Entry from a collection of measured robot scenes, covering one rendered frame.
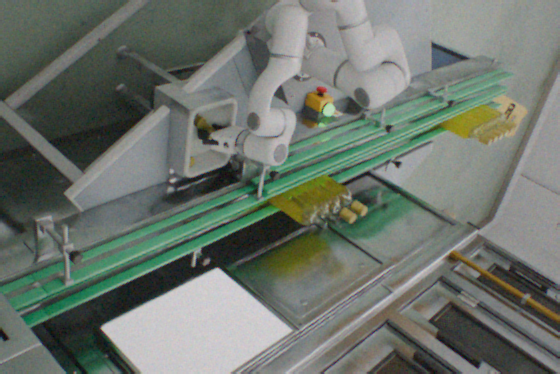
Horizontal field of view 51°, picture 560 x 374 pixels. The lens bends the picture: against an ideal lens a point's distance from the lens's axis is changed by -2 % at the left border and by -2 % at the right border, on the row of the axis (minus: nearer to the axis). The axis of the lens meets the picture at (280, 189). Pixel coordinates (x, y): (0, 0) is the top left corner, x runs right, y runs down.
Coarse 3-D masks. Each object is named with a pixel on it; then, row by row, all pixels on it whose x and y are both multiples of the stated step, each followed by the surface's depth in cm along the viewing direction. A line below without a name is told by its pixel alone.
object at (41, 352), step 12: (36, 348) 100; (12, 360) 97; (24, 360) 97; (36, 360) 98; (48, 360) 98; (0, 372) 95; (12, 372) 95; (24, 372) 95; (36, 372) 96; (48, 372) 96; (60, 372) 97
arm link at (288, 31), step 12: (288, 0) 156; (276, 12) 149; (288, 12) 145; (300, 12) 146; (312, 12) 159; (276, 24) 148; (288, 24) 146; (300, 24) 146; (276, 36) 148; (288, 36) 146; (300, 36) 147; (276, 48) 148; (288, 48) 147; (300, 48) 148
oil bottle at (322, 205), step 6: (300, 186) 194; (300, 192) 191; (306, 192) 191; (312, 192) 192; (306, 198) 189; (312, 198) 189; (318, 198) 190; (318, 204) 187; (324, 204) 188; (318, 210) 186; (324, 210) 187; (318, 216) 187
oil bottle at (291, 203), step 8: (288, 192) 189; (272, 200) 191; (280, 200) 188; (288, 200) 186; (296, 200) 186; (304, 200) 187; (280, 208) 189; (288, 208) 187; (296, 208) 184; (304, 208) 183; (312, 208) 184; (296, 216) 185; (304, 216) 183; (312, 216) 183; (304, 224) 184
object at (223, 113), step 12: (204, 108) 161; (216, 108) 175; (228, 108) 172; (192, 120) 160; (216, 120) 177; (228, 120) 174; (192, 132) 162; (192, 144) 175; (192, 156) 178; (204, 156) 179; (216, 156) 181; (228, 156) 179; (192, 168) 173; (204, 168) 175
